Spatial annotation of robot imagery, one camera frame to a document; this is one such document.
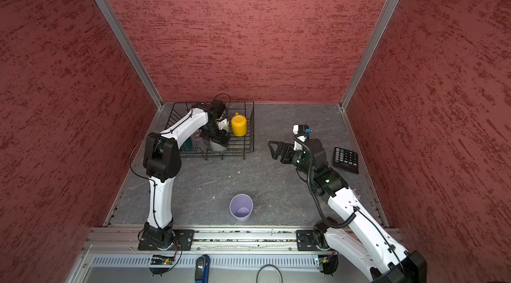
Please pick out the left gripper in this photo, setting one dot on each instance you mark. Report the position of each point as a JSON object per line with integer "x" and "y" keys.
{"x": 218, "y": 138}

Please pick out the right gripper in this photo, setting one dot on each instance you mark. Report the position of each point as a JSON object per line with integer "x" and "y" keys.
{"x": 289, "y": 148}

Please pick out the yellow mug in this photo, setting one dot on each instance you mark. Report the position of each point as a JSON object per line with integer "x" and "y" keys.
{"x": 239, "y": 125}

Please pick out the teal mug white inside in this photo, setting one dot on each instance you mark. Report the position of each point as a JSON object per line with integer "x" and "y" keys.
{"x": 187, "y": 146}

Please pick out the lavender cup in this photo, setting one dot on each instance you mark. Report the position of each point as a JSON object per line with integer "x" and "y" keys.
{"x": 241, "y": 207}

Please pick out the light green mug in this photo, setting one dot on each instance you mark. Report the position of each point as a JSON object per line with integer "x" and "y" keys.
{"x": 224, "y": 125}

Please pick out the grey mug cream inside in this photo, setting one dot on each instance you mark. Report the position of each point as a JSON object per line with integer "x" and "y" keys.
{"x": 218, "y": 147}

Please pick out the clear plastic cup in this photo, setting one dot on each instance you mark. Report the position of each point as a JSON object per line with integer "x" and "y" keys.
{"x": 199, "y": 143}

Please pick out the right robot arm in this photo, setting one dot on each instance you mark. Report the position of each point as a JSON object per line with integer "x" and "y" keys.
{"x": 346, "y": 225}

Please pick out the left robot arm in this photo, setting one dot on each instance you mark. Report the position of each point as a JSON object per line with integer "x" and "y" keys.
{"x": 163, "y": 162}

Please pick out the black calculator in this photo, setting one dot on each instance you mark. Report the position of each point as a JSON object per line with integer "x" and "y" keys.
{"x": 346, "y": 160}

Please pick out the left corner aluminium profile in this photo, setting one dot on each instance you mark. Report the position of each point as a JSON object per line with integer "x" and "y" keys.
{"x": 122, "y": 38}

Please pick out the corner aluminium profile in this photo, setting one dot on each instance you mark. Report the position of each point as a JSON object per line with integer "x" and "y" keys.
{"x": 122, "y": 38}
{"x": 376, "y": 35}

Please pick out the right corner aluminium profile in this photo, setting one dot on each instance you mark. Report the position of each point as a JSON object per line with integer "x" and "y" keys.
{"x": 376, "y": 35}

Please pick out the black wire dish rack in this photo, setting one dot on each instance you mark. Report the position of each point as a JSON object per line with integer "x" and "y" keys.
{"x": 237, "y": 146}

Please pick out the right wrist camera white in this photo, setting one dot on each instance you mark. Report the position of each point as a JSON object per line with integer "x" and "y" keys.
{"x": 302, "y": 133}

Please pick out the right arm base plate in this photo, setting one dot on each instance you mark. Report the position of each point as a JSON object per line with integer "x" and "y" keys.
{"x": 311, "y": 241}

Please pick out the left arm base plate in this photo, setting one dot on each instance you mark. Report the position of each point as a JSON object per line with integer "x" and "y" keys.
{"x": 159, "y": 240}

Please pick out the blue handled tool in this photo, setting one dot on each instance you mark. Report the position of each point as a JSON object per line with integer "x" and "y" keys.
{"x": 202, "y": 269}

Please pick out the front aluminium rail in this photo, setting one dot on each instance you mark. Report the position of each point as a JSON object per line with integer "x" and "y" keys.
{"x": 227, "y": 239}

